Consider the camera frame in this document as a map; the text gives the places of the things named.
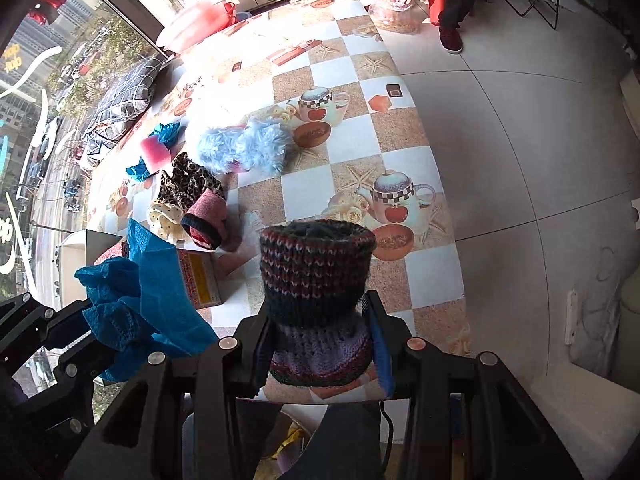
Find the blue knitted cloth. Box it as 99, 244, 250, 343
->
75, 220, 219, 382

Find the dark striped knitted sleeve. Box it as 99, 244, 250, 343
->
259, 220, 376, 388

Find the pink knitted sleeve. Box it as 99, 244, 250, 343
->
181, 188, 228, 250

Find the white polka dot scrunchie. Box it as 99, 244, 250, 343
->
148, 200, 186, 243

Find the fluffy light blue scrunchie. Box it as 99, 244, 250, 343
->
198, 118, 294, 177

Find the pink foam sponge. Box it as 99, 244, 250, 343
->
140, 134, 171, 174

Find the leopard print scrunchie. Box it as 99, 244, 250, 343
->
157, 153, 226, 212

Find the blue crumpled cloth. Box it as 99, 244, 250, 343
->
126, 122, 181, 182

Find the patterned checkered tablecloth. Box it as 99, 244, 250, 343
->
84, 0, 474, 406

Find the checked dark blue cushion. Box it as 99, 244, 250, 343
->
79, 54, 166, 170

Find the pink plastic basin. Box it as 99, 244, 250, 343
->
156, 0, 236, 54

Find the clear plastic bag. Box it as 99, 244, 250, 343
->
369, 0, 421, 35

